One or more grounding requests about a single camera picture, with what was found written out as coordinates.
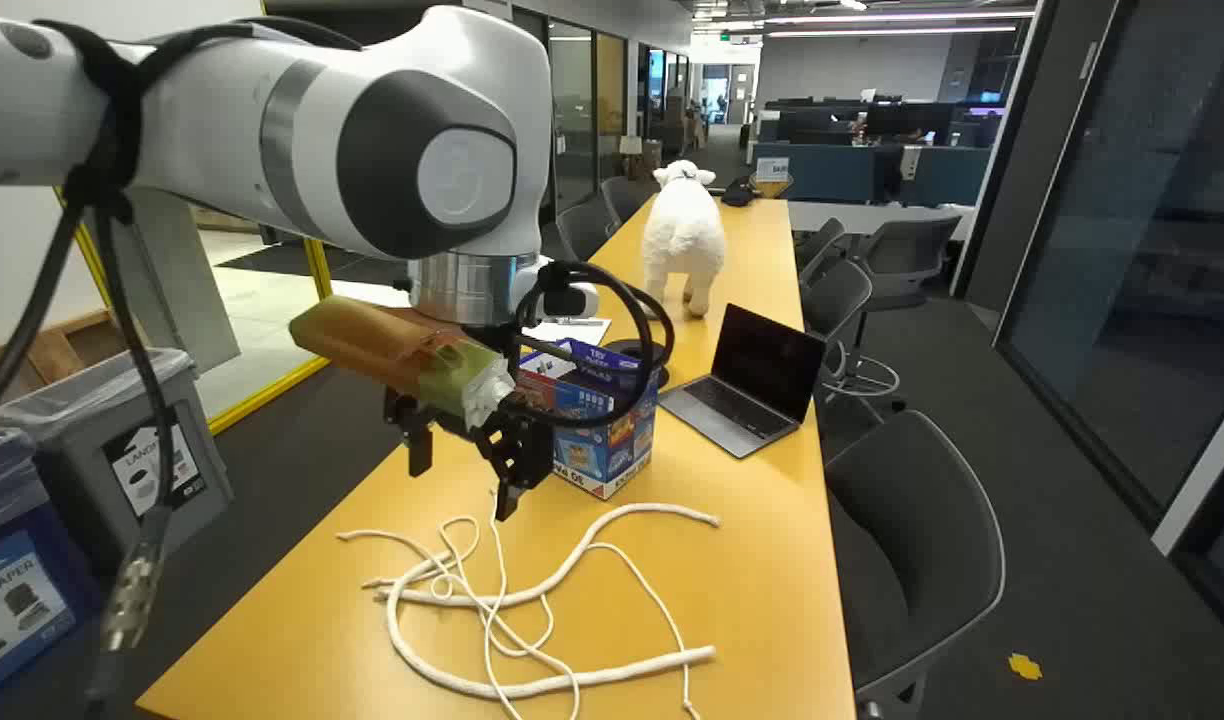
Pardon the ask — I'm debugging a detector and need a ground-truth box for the blue cubicle partition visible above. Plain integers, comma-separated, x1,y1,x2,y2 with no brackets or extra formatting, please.
752,136,991,213

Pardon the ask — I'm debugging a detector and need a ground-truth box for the wooden pallet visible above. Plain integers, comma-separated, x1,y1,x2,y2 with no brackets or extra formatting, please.
0,312,118,403

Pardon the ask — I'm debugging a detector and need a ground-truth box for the blue cardboard box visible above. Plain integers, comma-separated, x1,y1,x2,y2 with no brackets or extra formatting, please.
512,335,664,504

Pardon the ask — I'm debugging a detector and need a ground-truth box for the thick white rope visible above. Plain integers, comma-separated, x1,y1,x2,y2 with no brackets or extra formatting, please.
382,566,720,709

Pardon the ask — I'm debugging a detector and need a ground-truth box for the grey plastic bin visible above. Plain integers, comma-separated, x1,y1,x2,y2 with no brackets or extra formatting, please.
0,347,236,593

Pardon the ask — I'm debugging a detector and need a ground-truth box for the white plush sheep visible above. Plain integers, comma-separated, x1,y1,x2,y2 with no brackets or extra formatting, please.
638,156,734,326

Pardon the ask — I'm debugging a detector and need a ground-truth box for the white paper sheet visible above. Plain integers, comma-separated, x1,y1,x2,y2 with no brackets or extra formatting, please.
519,312,618,352

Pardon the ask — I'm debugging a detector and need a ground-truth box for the grey open laptop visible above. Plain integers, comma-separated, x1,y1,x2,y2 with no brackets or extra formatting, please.
656,301,831,463

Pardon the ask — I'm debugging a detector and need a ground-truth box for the thin white cord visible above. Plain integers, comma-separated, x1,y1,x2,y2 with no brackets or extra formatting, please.
335,514,590,720
590,537,708,720

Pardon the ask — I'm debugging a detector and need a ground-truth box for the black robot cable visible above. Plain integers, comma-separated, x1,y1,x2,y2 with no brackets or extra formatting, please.
0,11,682,713

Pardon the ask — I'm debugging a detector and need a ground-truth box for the grey office chair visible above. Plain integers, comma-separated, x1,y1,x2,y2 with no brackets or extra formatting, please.
793,217,853,278
857,213,968,312
798,252,908,409
554,184,624,267
824,400,1013,720
595,173,661,230

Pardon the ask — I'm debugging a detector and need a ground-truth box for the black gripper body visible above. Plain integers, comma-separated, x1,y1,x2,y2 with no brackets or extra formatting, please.
429,316,559,391

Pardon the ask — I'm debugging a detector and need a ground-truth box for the blue storage crate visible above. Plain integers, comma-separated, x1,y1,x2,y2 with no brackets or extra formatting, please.
0,423,105,713

